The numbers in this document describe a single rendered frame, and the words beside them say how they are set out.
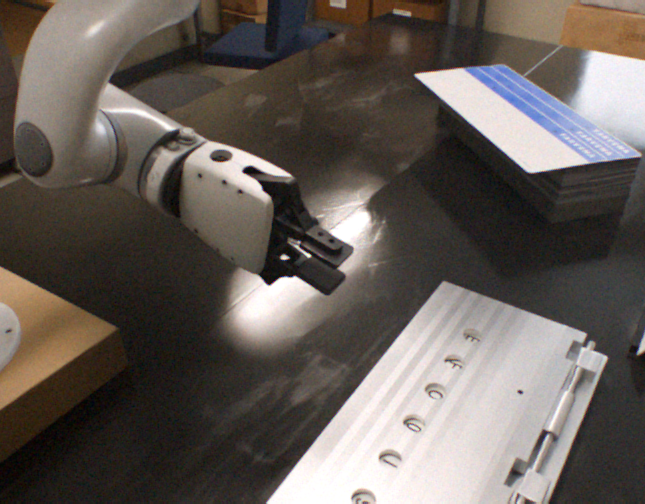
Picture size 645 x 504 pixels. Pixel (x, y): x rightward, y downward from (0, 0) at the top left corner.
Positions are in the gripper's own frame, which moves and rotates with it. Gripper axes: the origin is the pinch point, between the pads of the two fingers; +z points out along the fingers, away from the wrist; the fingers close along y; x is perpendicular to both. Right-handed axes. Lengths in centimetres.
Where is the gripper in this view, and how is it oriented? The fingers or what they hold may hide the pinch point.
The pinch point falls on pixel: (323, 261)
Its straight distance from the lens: 57.3
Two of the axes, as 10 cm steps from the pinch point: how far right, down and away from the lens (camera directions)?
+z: 8.2, 5.0, -2.9
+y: -1.9, 7.0, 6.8
